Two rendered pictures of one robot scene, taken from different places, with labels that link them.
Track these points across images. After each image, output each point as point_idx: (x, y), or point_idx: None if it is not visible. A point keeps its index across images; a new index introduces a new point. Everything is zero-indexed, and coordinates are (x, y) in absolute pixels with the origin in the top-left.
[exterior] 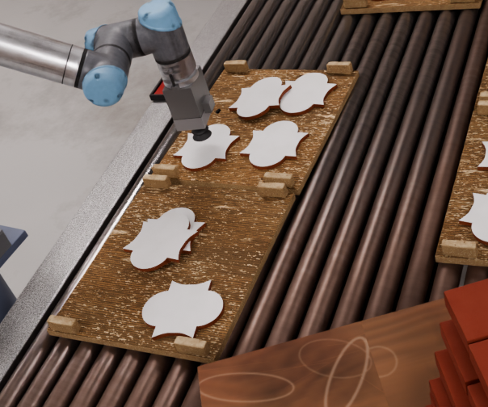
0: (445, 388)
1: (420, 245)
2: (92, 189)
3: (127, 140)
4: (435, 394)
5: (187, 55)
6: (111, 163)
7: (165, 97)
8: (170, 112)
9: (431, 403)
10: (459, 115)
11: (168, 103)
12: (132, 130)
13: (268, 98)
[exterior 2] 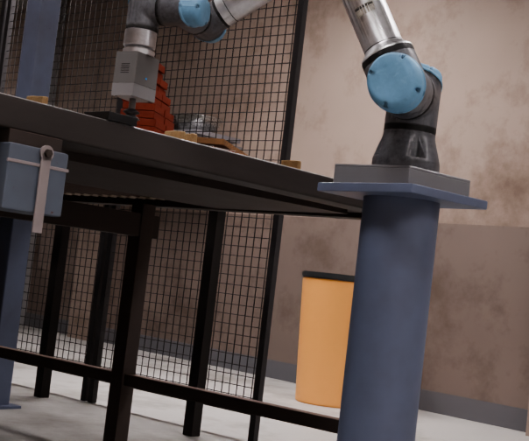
0: (153, 102)
1: None
2: (241, 154)
3: (186, 140)
4: (157, 105)
5: (125, 38)
6: (214, 147)
7: (158, 66)
8: (156, 82)
9: (154, 116)
10: None
11: (157, 73)
12: (175, 137)
13: None
